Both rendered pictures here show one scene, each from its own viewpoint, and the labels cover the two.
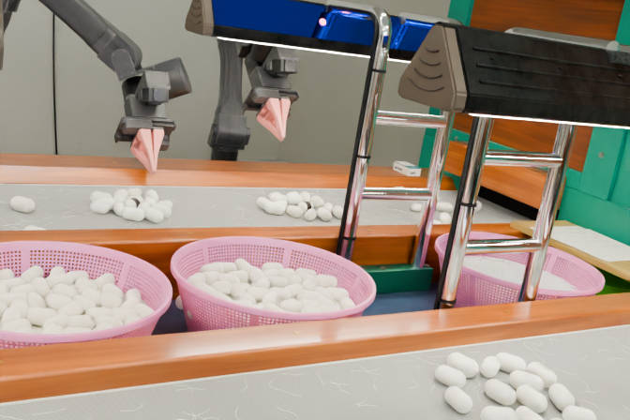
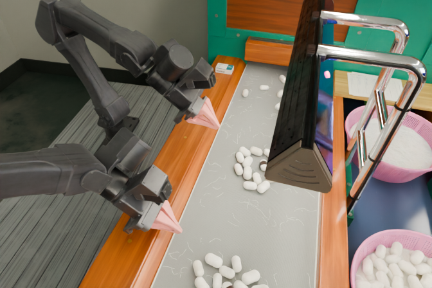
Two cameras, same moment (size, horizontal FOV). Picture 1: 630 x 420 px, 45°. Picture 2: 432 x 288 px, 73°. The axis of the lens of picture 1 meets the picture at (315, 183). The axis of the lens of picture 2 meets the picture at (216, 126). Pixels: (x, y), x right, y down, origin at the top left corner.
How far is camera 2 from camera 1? 1.15 m
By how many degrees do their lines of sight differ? 46
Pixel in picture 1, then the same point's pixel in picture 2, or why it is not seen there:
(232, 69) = (90, 67)
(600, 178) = (358, 45)
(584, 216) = (346, 65)
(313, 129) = (28, 9)
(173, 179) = (176, 211)
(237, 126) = (121, 107)
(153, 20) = not seen: outside the picture
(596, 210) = not seen: hidden behind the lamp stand
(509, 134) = (281, 26)
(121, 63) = (94, 182)
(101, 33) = (57, 176)
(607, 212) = not seen: hidden behind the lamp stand
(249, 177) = (197, 158)
